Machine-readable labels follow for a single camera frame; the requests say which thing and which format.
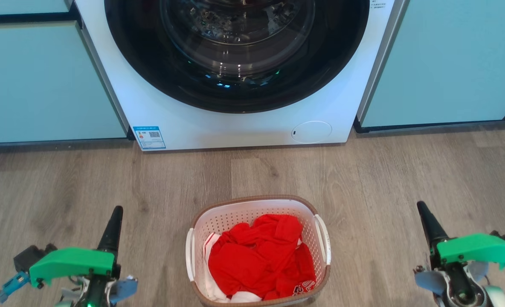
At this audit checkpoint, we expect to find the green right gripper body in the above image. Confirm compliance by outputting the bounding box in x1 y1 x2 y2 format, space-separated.
435 233 505 272

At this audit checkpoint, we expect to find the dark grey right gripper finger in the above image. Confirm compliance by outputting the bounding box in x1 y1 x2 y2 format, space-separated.
417 201 450 256

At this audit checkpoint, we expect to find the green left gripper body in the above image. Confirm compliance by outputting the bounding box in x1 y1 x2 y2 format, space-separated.
29 247 116 289

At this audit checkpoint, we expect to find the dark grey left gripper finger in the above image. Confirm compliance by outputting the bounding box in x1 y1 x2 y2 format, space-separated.
97 206 124 267

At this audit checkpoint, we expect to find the white brown-rimmed laundry basket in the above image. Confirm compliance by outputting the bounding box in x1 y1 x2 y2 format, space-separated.
186 195 332 307

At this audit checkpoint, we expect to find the blue energy label sticker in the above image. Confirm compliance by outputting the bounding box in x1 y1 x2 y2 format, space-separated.
133 126 166 150

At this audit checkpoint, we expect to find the white garment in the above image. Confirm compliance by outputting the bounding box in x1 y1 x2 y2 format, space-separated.
203 232 262 303

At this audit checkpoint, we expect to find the round white filter cover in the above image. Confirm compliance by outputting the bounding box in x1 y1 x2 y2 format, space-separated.
291 121 333 144

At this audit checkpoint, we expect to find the red garment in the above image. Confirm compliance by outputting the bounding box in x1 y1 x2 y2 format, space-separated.
208 214 317 300

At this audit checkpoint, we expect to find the white front-load washing machine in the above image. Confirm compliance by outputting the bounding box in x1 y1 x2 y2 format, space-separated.
74 0 409 151

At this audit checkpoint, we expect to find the wide pale green cabinet door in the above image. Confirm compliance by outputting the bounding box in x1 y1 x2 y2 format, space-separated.
357 0 505 128

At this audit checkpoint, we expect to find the large pale green cabinet door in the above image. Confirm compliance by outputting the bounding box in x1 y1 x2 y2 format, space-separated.
0 21 128 144

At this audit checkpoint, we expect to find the black round washer door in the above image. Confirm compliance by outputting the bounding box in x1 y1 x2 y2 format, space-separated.
104 0 370 114

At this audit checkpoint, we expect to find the pale green cabinet drawer front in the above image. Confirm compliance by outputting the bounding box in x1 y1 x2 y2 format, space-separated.
0 0 70 16

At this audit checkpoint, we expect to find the blue cable connector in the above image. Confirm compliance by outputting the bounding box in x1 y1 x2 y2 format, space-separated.
0 271 31 304

